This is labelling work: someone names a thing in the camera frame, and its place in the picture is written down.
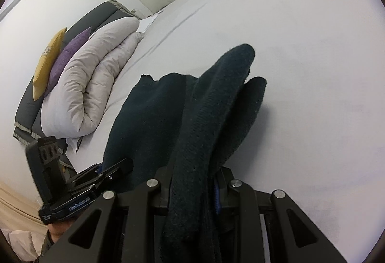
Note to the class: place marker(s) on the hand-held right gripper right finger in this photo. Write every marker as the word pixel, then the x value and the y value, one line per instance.
pixel 217 197

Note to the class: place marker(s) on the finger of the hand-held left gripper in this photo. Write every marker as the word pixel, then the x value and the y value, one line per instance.
pixel 115 169
pixel 85 174

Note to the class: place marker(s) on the purple cushion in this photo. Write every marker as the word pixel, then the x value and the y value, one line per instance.
pixel 67 58

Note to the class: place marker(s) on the folded white duvet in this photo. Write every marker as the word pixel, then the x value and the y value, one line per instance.
pixel 90 79

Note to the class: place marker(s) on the yellow cushion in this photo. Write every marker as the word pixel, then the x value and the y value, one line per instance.
pixel 48 64

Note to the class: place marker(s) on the bed with white sheet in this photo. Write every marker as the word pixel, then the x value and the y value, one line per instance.
pixel 285 55

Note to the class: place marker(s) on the white pillow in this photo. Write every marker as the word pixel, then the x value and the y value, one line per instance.
pixel 147 23

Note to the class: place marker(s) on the grey padded headboard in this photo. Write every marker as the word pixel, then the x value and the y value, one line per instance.
pixel 60 55

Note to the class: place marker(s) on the dark green knit sweater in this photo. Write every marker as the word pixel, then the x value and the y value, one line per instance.
pixel 180 118

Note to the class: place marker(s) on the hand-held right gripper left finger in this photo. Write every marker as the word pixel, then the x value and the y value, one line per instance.
pixel 159 190

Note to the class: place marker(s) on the beige cloth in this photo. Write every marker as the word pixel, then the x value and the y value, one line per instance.
pixel 18 208

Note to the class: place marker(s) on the person's left hand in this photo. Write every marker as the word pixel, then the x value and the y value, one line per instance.
pixel 60 231

